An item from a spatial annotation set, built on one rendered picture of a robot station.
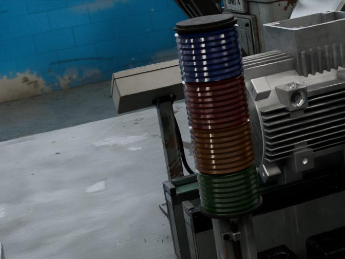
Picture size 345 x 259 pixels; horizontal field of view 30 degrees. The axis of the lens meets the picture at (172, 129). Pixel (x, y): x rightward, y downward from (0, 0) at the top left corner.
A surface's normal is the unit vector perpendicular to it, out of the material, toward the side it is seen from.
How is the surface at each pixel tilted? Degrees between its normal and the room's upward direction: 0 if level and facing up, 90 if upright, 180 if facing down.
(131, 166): 0
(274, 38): 90
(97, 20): 90
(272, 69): 88
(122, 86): 52
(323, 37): 90
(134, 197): 0
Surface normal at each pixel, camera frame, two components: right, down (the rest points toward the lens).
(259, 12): -0.94, 0.22
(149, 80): 0.14, -0.40
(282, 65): 0.32, 0.19
